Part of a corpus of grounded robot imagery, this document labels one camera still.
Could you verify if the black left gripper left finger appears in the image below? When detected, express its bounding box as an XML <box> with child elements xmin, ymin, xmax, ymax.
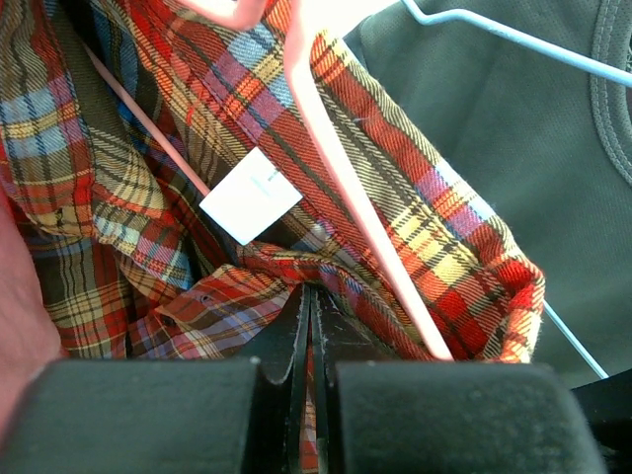
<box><xmin>1</xmin><ymin>285</ymin><xmax>311</xmax><ymax>473</ymax></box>

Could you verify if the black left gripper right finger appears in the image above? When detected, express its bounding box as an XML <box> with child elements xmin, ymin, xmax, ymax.
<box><xmin>309</xmin><ymin>289</ymin><xmax>606</xmax><ymax>473</ymax></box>

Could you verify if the pink hanger with plaid shirt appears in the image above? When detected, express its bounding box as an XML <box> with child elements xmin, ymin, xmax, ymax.
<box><xmin>84</xmin><ymin>1</ymin><xmax>453</xmax><ymax>361</ymax></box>

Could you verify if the light blue wire hanger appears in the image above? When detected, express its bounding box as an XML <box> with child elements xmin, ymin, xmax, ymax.
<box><xmin>401</xmin><ymin>0</ymin><xmax>631</xmax><ymax>380</ymax></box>

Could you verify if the pink shirt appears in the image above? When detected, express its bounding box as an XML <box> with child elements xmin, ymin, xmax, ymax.
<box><xmin>0</xmin><ymin>194</ymin><xmax>63</xmax><ymax>434</ymax></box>

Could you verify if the dark grey shirt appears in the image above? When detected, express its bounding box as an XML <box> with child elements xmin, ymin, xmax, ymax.
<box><xmin>346</xmin><ymin>4</ymin><xmax>631</xmax><ymax>374</ymax></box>

